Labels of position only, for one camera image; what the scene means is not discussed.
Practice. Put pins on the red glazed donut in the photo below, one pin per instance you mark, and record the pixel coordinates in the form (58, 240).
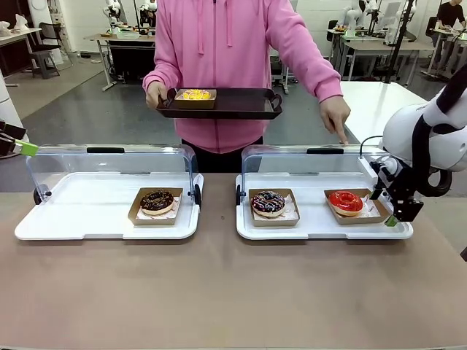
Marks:
(365, 218)
(341, 208)

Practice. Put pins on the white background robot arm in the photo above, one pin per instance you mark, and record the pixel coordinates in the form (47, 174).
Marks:
(352, 16)
(112, 14)

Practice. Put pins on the pink hoodie torso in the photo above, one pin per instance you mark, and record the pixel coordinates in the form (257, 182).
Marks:
(219, 47)

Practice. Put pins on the wooden desk with metal legs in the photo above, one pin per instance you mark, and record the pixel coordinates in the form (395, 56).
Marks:
(124, 40)

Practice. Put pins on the white table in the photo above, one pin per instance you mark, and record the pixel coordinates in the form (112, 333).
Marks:
(379, 98)

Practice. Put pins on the grey desk with metal legs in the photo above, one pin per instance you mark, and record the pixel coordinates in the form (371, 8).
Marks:
(379, 47)

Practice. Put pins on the black serving tray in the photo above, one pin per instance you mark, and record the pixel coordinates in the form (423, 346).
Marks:
(241, 105)

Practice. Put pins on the white plastic display tray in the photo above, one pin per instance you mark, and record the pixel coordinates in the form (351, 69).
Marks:
(73, 204)
(313, 228)

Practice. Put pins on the chocolate donut with nut crumbs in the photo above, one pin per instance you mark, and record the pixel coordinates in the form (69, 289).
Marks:
(149, 206)

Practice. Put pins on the sprinkled chocolate donut in tray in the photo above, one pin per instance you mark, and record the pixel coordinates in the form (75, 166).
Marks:
(273, 222)

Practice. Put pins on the person in black clothes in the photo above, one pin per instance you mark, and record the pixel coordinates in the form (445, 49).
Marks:
(446, 22)

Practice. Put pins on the person's right hand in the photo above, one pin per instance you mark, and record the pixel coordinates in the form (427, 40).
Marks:
(155, 95)

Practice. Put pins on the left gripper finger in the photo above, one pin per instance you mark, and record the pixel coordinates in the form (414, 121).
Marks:
(12, 131)
(27, 149)

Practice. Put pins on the black trousers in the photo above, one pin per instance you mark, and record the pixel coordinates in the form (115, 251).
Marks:
(219, 162)

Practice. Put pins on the white pedestal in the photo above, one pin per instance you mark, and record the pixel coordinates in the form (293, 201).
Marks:
(7, 98)

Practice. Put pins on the black camera stand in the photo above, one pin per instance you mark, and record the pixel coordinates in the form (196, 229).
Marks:
(399, 33)

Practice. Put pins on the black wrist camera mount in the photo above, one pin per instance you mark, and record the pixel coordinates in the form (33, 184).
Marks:
(379, 178)

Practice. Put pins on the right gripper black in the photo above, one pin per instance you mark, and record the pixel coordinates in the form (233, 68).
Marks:
(401, 182)

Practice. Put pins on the white smiley paper liner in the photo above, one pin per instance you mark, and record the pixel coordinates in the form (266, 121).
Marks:
(370, 208)
(176, 211)
(290, 209)

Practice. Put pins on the person's left hand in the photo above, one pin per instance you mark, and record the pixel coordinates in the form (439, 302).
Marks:
(335, 113)

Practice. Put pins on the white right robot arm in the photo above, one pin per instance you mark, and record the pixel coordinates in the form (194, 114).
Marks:
(401, 127)

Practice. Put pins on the clear plastic tray lid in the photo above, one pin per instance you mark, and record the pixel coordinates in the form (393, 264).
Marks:
(109, 164)
(292, 164)

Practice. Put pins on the person's right forearm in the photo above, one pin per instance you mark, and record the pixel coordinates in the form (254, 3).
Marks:
(157, 73)

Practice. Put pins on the person's left forearm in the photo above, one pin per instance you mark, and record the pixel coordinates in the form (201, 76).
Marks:
(321, 76)

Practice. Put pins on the black office chair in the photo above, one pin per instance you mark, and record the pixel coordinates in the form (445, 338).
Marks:
(45, 47)

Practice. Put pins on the chocolate donut in paper tray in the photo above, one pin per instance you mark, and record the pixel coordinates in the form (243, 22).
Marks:
(153, 220)

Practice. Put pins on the yellow glazed donut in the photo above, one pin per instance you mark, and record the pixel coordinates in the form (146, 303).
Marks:
(195, 95)

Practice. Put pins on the black lid hinge knob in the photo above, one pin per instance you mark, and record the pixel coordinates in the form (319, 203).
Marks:
(238, 195)
(37, 197)
(197, 197)

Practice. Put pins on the chocolate donut with rainbow sprinkles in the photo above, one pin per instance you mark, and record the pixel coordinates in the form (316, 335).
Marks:
(261, 206)

